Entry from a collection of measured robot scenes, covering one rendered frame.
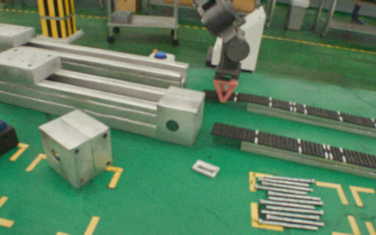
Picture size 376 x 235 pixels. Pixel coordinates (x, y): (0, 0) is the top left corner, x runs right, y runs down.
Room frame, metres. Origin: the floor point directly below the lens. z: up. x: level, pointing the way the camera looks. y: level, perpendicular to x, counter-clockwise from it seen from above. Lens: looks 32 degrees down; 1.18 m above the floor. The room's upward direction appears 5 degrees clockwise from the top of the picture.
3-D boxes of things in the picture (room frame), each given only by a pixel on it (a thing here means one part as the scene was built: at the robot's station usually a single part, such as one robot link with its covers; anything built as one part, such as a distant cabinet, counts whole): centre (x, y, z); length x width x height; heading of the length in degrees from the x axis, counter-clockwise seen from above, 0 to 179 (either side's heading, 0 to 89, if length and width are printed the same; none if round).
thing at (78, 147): (0.42, 0.21, 0.83); 0.11 x 0.10 x 0.10; 147
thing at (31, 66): (0.66, 0.45, 0.87); 0.16 x 0.11 x 0.07; 78
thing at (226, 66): (0.74, -0.10, 0.91); 0.10 x 0.07 x 0.07; 168
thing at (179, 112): (0.58, 0.02, 0.83); 0.12 x 0.09 x 0.10; 168
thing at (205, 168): (0.43, -0.05, 0.78); 0.05 x 0.03 x 0.01; 65
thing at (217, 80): (0.72, -0.10, 0.84); 0.07 x 0.07 x 0.09; 78
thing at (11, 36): (0.89, 0.66, 0.87); 0.16 x 0.11 x 0.07; 78
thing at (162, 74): (0.84, 0.42, 0.82); 0.80 x 0.10 x 0.09; 78
